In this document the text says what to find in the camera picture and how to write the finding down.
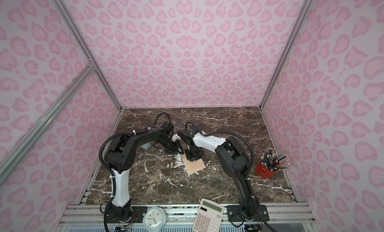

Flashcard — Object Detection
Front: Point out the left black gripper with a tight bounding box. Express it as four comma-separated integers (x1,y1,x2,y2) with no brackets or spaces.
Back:
159,137,185,154

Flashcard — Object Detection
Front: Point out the beige envelope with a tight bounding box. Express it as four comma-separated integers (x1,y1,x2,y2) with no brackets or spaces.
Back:
182,155,206,175

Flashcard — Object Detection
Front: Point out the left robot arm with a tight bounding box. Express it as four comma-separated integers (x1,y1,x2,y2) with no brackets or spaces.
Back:
99,122,184,224

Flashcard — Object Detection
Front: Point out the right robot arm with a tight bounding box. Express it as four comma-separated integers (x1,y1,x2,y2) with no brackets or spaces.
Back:
178,129,269,222

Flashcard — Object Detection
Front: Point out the light blue box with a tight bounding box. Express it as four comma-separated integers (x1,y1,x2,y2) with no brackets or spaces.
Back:
141,143,151,150

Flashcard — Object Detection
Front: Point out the white calculator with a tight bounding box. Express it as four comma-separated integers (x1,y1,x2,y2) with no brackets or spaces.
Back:
193,199,224,232

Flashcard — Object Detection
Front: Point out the white round clock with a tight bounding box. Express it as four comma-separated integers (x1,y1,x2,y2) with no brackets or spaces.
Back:
142,207,167,232

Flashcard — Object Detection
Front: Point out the red pen holder cup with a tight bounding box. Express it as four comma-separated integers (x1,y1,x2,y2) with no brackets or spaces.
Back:
255,147,290,179

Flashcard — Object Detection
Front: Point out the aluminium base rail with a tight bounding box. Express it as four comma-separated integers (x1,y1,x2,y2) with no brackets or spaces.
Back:
56,203,320,232

